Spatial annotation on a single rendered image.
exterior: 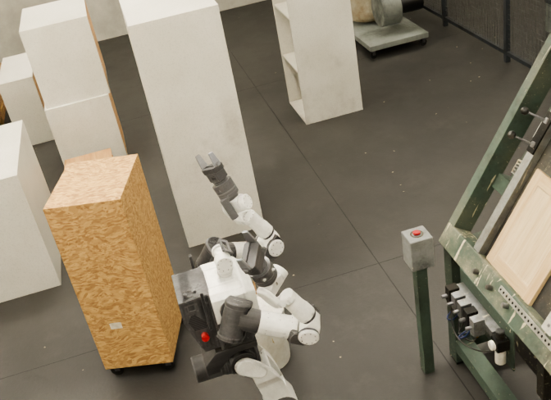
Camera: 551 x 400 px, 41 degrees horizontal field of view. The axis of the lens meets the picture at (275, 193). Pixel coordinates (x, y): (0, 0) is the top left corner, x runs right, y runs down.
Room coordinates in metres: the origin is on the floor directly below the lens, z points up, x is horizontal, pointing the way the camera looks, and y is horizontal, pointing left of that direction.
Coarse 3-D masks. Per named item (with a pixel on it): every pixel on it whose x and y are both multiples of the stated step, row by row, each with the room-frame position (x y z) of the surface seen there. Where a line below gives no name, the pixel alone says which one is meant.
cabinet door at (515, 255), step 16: (544, 176) 2.68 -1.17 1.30; (528, 192) 2.71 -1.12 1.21; (544, 192) 2.63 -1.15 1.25; (528, 208) 2.66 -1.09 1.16; (544, 208) 2.58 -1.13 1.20; (512, 224) 2.68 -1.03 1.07; (528, 224) 2.61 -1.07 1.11; (544, 224) 2.53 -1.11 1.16; (496, 240) 2.71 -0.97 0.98; (512, 240) 2.63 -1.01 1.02; (528, 240) 2.55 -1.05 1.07; (544, 240) 2.47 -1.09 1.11; (496, 256) 2.66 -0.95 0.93; (512, 256) 2.58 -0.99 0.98; (528, 256) 2.50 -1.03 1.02; (544, 256) 2.42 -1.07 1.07; (512, 272) 2.52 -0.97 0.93; (528, 272) 2.45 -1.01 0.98; (544, 272) 2.37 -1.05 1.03; (512, 288) 2.47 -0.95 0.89; (528, 288) 2.39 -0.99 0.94; (528, 304) 2.34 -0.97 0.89
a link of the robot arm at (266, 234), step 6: (258, 216) 2.64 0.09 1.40; (258, 222) 2.63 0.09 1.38; (264, 222) 2.65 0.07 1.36; (252, 228) 2.63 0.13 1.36; (258, 228) 2.62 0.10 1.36; (264, 228) 2.63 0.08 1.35; (270, 228) 2.64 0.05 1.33; (258, 234) 2.63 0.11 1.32; (264, 234) 2.63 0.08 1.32; (270, 234) 2.64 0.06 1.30; (276, 234) 2.63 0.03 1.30; (258, 240) 2.67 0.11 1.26; (264, 240) 2.64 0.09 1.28; (270, 240) 2.62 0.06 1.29; (282, 240) 2.63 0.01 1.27
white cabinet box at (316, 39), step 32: (288, 0) 6.35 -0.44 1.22; (320, 0) 6.40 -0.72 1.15; (288, 32) 6.94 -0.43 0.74; (320, 32) 6.39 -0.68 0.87; (352, 32) 6.44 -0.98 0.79; (288, 64) 6.93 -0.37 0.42; (320, 64) 6.38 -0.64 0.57; (352, 64) 6.43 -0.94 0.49; (320, 96) 6.37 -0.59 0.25; (352, 96) 6.43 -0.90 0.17
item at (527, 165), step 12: (540, 144) 2.79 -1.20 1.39; (528, 156) 2.81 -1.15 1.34; (540, 156) 2.79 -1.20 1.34; (528, 168) 2.78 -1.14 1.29; (516, 180) 2.79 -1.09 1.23; (504, 192) 2.82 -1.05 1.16; (516, 192) 2.77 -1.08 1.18; (504, 204) 2.77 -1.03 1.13; (492, 216) 2.80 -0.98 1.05; (504, 216) 2.77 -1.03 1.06; (492, 228) 2.76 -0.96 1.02; (480, 240) 2.78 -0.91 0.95; (492, 240) 2.76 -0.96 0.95; (480, 252) 2.75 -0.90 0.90
